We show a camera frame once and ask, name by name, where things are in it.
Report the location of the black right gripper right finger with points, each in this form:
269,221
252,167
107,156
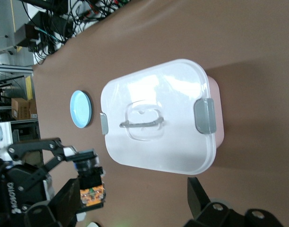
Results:
217,217

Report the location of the white lidded storage box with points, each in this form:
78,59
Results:
158,106

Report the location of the yellow striped post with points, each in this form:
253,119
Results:
28,87

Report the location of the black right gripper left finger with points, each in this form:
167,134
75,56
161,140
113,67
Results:
62,208

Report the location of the white printed carton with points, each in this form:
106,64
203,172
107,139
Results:
2,134

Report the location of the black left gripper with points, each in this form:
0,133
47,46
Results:
19,186

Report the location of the brown cardboard box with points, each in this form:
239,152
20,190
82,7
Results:
21,108

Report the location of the aluminium shelf rail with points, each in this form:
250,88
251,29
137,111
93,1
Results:
12,69

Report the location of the brown table mat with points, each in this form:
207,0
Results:
206,35

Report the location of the light blue round plate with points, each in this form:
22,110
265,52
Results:
79,108

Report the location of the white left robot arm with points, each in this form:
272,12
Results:
2,154

